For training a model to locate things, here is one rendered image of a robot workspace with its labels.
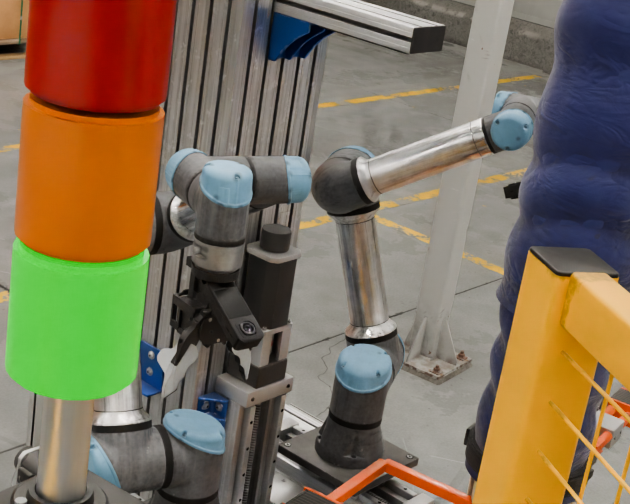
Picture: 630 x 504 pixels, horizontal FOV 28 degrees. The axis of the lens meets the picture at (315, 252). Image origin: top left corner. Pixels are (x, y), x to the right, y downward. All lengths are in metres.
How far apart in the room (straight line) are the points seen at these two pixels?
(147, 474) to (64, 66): 1.86
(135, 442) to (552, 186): 0.84
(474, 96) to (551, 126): 3.26
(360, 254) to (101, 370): 2.24
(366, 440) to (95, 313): 2.25
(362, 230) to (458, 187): 2.74
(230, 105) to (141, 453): 0.64
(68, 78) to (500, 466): 0.59
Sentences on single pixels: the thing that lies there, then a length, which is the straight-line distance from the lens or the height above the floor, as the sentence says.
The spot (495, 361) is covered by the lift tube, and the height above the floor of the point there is 1.49.
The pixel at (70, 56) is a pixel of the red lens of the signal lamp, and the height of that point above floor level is 2.29.
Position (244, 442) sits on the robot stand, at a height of 1.14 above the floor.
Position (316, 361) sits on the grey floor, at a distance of 5.55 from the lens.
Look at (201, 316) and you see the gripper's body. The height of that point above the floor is 1.63.
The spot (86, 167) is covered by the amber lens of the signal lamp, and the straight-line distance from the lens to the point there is 0.44.
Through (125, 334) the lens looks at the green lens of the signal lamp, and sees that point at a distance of 0.47.
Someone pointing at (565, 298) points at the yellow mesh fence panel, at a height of 2.08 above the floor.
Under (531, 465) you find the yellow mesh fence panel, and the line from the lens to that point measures 0.93.
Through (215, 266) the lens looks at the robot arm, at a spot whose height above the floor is 1.71.
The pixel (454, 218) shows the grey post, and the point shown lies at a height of 0.71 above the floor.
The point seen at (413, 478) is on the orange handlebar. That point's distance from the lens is 2.41.
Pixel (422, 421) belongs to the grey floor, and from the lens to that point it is 5.22.
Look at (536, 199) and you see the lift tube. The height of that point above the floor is 1.80.
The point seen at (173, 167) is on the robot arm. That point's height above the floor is 1.81.
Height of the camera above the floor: 2.39
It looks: 21 degrees down
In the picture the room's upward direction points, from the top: 9 degrees clockwise
